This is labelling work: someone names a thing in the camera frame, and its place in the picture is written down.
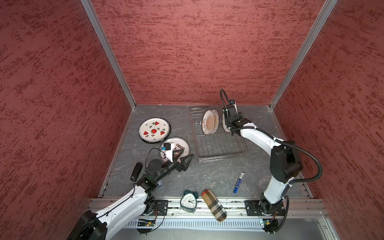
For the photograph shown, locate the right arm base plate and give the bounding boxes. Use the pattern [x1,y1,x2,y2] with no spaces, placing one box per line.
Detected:
[245,200,286,217]

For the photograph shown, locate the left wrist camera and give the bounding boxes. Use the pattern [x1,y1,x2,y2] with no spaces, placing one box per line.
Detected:
[161,142,175,164]

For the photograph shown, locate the plaid cylindrical case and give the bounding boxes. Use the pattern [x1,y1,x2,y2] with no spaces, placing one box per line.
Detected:
[202,189,227,222]

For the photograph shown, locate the blue marker pen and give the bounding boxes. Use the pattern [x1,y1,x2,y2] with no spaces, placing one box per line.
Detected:
[233,172,245,194]

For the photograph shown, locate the small sunburst plate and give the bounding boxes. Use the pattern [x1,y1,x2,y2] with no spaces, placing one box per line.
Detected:
[202,110,215,135]

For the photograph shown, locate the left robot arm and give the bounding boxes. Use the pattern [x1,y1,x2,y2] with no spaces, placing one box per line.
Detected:
[67,150,194,240]

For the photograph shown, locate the white plate red text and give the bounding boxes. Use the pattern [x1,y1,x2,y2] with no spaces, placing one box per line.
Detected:
[159,137,190,160]

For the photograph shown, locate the teal alarm clock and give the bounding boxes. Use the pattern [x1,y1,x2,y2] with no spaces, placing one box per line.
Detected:
[180,187,199,214]

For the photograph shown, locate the white plate red dots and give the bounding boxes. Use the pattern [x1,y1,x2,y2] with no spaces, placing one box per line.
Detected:
[222,115,231,133]

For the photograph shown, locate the aluminium front rail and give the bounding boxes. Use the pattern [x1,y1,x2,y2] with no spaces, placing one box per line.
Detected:
[85,197,328,219]

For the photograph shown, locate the black rectangular block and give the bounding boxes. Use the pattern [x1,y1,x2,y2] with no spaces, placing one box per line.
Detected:
[130,162,143,182]

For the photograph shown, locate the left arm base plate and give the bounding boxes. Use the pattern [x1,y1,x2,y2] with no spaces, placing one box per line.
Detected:
[143,199,169,216]

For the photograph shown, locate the wire dish rack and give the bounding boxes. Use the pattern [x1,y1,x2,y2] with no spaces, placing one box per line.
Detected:
[190,106,248,163]

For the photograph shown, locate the watermelon pattern plate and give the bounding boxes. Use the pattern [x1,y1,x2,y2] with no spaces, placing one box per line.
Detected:
[138,117,171,142]

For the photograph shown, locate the dark striped rim plate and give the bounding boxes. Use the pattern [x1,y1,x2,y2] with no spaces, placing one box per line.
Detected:
[138,117,172,144]

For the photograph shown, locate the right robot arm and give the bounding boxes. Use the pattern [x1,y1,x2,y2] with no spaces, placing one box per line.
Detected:
[220,89,323,216]

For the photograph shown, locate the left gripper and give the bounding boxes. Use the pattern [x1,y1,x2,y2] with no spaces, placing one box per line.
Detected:
[155,148,194,183]

